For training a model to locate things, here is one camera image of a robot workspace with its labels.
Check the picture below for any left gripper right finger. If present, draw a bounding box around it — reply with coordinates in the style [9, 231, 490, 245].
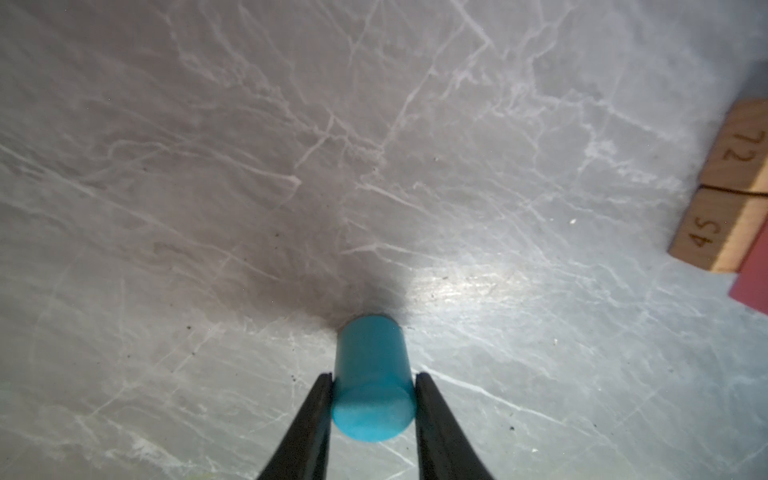
[415, 372, 494, 480]

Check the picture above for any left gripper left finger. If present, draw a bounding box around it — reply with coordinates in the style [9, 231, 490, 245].
[257, 373, 333, 480]

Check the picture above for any small teal cylinder block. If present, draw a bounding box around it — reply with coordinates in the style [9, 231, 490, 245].
[331, 315, 417, 443]

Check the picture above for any dark pink wood block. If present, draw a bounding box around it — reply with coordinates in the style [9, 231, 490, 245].
[729, 224, 768, 315]

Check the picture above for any natural wood block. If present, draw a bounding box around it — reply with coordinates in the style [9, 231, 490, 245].
[668, 186, 767, 273]
[698, 98, 767, 194]

